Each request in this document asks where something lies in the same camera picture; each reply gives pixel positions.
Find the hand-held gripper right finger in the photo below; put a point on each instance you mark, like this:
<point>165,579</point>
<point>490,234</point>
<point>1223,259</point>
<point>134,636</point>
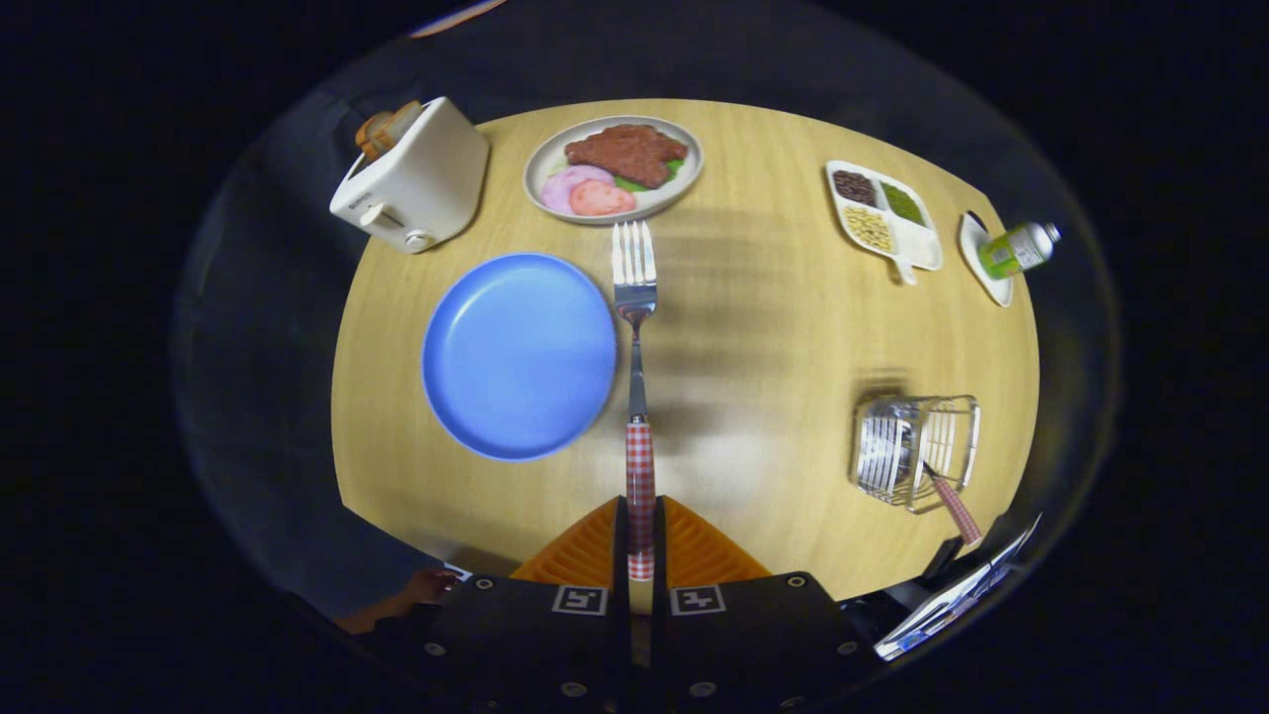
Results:
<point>660,540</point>

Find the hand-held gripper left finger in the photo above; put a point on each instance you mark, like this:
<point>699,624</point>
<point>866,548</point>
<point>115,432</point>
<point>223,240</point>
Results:
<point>622,540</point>

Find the blue plate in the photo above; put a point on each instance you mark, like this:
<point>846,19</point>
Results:
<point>516,357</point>

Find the metal cutlery basket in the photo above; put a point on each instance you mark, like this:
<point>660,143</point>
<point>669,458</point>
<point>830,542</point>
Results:
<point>882,446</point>

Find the pink ham slice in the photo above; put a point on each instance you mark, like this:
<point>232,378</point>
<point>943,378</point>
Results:
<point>602,199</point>

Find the green lettuce leaf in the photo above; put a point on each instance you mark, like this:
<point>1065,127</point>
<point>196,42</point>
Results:
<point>632,184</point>

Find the purplish ham slice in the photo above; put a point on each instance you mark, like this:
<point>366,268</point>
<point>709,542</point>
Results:
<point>565,186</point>

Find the oval plate with food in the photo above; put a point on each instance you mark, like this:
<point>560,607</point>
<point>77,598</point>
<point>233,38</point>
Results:
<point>536,175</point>

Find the pile of yellow beans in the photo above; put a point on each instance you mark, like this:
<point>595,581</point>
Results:
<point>869,228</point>

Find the brown meat patty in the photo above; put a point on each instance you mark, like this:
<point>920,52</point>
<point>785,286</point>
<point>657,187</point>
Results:
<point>627,152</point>

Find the white divided dish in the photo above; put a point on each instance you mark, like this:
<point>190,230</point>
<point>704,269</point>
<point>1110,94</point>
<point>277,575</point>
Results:
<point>922,248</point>

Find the pile of dark brown beans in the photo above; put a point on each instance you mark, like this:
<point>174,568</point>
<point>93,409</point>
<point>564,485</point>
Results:
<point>854,185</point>

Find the white toaster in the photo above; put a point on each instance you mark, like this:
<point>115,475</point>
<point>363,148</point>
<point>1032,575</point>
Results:
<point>426,178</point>

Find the pile of green beans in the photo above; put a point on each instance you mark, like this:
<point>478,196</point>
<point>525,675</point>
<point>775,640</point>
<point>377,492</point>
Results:
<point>902,202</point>

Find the small white dish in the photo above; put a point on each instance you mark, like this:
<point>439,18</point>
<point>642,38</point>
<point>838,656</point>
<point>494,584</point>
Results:
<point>972,248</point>

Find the green labelled metal bottle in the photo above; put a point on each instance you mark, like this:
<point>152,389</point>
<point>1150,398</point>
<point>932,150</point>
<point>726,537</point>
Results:
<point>1011,250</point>

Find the brown bread slice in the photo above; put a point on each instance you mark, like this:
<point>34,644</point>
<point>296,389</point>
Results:
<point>404,119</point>
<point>372,134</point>

